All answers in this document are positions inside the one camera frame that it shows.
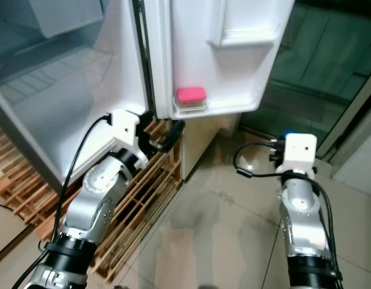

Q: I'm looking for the wooden slatted rack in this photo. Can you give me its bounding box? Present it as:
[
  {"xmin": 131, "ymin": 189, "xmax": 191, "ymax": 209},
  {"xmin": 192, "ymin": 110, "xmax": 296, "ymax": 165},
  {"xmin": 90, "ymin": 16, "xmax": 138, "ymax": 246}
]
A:
[{"xmin": 0, "ymin": 119, "xmax": 181, "ymax": 285}]

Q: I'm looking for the steel grey fridge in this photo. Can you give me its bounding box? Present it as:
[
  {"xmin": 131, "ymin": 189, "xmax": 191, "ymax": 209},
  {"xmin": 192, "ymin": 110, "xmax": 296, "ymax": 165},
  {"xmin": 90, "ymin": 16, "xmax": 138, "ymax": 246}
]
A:
[{"xmin": 0, "ymin": 0, "xmax": 155, "ymax": 192}]

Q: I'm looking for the white fridge door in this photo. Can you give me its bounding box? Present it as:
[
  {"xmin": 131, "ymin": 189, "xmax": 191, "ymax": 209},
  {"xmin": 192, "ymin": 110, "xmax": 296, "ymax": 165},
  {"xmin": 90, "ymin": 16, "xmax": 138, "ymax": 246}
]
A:
[{"xmin": 142, "ymin": 0, "xmax": 296, "ymax": 120}]

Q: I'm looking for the white fridge door shelf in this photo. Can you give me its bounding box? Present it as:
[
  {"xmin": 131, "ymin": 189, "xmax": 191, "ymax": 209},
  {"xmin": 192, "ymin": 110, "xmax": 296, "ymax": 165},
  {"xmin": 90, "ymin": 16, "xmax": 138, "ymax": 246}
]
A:
[{"xmin": 208, "ymin": 0, "xmax": 287, "ymax": 48}]

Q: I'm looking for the pink lidded clear container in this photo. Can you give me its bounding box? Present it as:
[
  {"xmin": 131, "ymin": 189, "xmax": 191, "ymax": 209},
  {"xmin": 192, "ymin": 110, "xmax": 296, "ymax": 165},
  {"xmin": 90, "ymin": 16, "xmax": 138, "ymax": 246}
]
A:
[{"xmin": 176, "ymin": 86, "xmax": 209, "ymax": 113}]

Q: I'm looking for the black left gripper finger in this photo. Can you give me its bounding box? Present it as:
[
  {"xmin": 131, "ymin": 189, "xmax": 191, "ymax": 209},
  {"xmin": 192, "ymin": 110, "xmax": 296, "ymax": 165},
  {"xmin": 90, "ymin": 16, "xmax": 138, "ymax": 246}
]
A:
[{"xmin": 166, "ymin": 120, "xmax": 187, "ymax": 151}]

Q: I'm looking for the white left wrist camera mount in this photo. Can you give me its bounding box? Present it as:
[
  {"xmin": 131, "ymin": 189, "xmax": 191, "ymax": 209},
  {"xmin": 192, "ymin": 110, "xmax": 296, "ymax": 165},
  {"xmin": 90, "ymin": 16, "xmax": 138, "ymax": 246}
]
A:
[{"xmin": 110, "ymin": 109, "xmax": 150, "ymax": 170}]

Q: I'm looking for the green glass sliding door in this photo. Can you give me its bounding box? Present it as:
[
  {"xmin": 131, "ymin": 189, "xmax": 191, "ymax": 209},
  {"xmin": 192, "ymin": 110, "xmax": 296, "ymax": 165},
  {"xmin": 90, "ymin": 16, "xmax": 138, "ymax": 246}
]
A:
[{"xmin": 234, "ymin": 0, "xmax": 371, "ymax": 166}]

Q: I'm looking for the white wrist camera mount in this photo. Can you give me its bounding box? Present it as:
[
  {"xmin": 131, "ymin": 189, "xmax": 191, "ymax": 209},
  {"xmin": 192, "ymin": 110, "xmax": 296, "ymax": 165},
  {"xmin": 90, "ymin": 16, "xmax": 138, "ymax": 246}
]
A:
[
  {"xmin": 276, "ymin": 133, "xmax": 318, "ymax": 179},
  {"xmin": 110, "ymin": 109, "xmax": 150, "ymax": 170}
]

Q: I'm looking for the grey fridge inner compartment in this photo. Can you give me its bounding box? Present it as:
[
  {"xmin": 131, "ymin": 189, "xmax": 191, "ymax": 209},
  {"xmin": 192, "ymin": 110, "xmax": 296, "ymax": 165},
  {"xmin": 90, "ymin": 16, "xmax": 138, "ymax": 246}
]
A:
[{"xmin": 26, "ymin": 0, "xmax": 107, "ymax": 39}]

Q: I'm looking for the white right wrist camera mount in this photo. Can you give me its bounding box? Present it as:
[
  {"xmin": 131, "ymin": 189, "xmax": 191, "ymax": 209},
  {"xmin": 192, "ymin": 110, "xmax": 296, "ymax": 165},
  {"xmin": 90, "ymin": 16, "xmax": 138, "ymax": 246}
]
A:
[{"xmin": 276, "ymin": 133, "xmax": 318, "ymax": 179}]

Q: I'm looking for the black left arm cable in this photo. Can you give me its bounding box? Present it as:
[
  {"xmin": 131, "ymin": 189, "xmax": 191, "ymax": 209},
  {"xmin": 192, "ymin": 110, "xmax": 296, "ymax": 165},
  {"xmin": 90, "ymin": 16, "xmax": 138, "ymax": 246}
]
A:
[{"xmin": 12, "ymin": 114, "xmax": 115, "ymax": 289}]

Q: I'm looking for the white glossy side cabinet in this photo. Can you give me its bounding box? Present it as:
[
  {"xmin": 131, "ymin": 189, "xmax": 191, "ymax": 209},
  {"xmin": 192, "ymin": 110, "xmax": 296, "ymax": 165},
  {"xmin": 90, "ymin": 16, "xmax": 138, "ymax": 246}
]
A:
[{"xmin": 329, "ymin": 135, "xmax": 371, "ymax": 200}]

